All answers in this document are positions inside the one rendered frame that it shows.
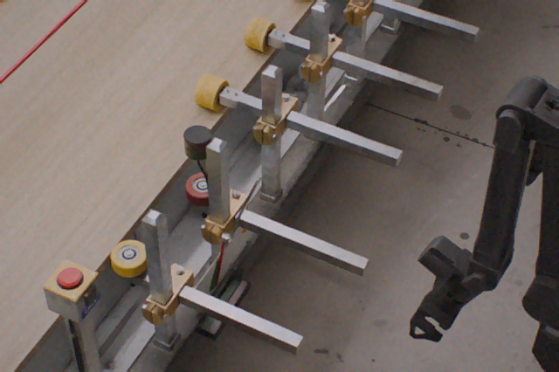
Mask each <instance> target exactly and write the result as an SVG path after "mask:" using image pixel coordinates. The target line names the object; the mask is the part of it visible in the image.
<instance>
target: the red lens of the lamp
mask: <svg viewBox="0 0 559 372"><path fill-rule="evenodd" d="M201 127H204V126H201ZM189 128H190V127H189ZM189 128H188V129H189ZM206 128H207V127H206ZM188 129H187V130H188ZM207 129H208V128H207ZM187 130H186V131H185V132H187ZM208 131H209V132H210V130H209V129H208ZM185 132H184V134H185ZM184 136H185V135H183V138H184V146H185V147H186V148H187V149H188V150H189V151H191V152H194V153H202V152H204V151H207V150H206V148H207V146H208V144H209V143H210V141H211V132H210V139H209V140H208V141H207V142H205V143H203V144H197V145H195V144H191V143H190V142H188V141H187V140H186V138H185V137H184Z"/></svg>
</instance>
